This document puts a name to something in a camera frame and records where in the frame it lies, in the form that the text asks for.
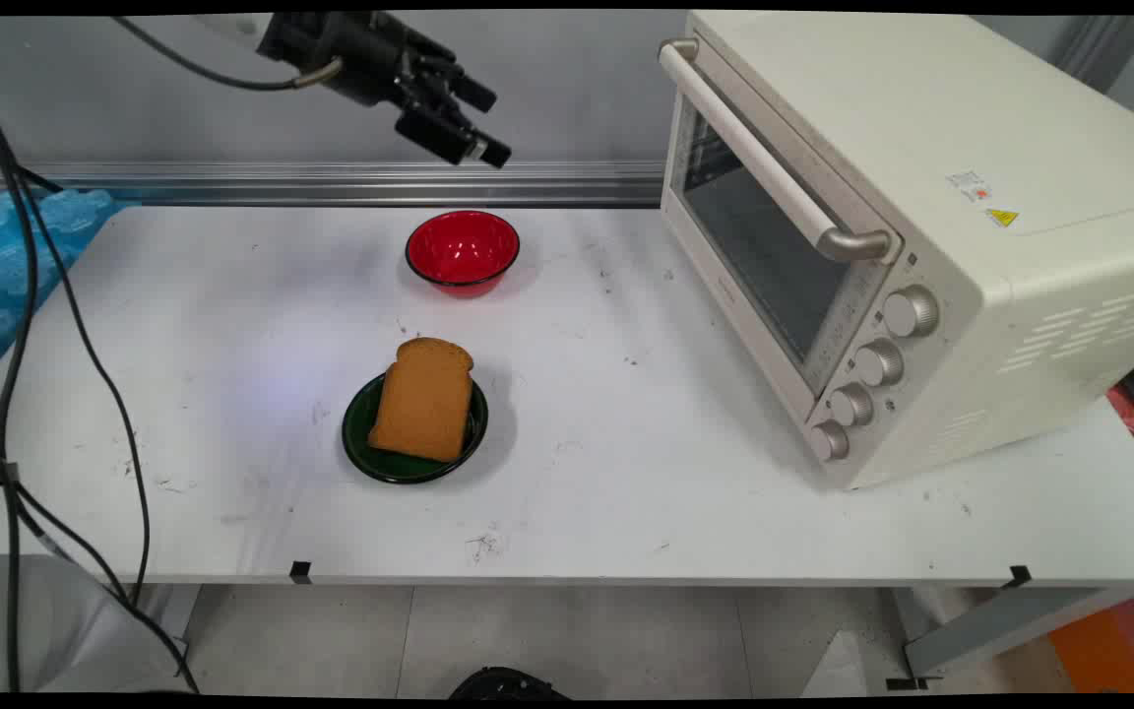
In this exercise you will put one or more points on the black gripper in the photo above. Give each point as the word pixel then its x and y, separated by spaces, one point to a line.
pixel 346 54

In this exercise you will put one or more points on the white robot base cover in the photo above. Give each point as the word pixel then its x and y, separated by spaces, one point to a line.
pixel 45 630

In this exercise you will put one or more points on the red bowl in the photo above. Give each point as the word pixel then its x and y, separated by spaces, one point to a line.
pixel 462 249

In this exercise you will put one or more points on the brown bread slice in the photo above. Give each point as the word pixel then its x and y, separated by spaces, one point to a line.
pixel 424 399

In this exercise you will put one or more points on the dark green plate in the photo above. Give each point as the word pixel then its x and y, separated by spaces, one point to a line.
pixel 360 438

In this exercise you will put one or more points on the black tape mark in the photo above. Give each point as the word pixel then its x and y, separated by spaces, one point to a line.
pixel 300 571
pixel 1020 576

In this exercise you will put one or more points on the large silver oven knob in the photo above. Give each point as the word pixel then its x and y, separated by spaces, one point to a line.
pixel 911 311

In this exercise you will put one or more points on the cream toaster oven body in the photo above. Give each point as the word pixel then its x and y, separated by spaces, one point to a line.
pixel 971 128

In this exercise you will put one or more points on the white label sticker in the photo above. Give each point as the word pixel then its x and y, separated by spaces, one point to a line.
pixel 969 184

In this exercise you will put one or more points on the yellow warning sticker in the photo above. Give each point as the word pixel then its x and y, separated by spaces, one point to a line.
pixel 1001 217

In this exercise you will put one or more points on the black round object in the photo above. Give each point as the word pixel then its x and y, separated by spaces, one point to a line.
pixel 508 684

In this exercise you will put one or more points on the grey table leg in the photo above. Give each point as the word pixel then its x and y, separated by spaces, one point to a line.
pixel 1000 625

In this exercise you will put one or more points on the orange box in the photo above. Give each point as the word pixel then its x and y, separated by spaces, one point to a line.
pixel 1113 645

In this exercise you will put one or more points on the aluminium rail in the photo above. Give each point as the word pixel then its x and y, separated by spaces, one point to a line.
pixel 331 183

